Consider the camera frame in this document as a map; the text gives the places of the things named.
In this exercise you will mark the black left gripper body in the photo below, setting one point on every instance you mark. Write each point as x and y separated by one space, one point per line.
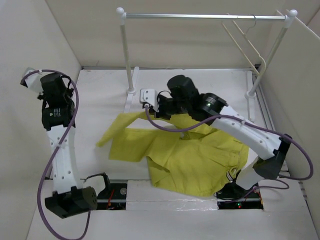
70 94

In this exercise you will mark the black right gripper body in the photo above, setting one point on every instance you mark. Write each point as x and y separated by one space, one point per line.
168 106

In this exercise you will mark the yellow trousers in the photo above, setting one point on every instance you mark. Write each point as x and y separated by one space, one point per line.
198 163

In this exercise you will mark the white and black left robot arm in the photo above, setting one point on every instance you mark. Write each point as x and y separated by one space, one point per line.
69 196

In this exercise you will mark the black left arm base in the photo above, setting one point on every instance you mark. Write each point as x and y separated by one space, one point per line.
115 198

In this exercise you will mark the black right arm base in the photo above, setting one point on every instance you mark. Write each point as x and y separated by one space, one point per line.
234 197

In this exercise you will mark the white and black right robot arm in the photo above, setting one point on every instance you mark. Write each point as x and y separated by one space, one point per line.
210 109

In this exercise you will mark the beige trouser hanger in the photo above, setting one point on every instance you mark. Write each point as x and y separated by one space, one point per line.
250 46

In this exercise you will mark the white foam block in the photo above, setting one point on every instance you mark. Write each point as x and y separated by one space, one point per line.
142 196

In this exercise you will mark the white clothes rack with metal bar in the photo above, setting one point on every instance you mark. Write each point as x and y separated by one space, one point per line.
190 41

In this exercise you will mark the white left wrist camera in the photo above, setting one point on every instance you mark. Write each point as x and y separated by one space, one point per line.
32 82

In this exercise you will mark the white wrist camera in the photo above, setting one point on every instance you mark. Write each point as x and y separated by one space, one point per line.
32 82
148 98

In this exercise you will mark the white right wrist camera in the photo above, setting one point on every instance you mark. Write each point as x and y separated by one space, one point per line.
148 98

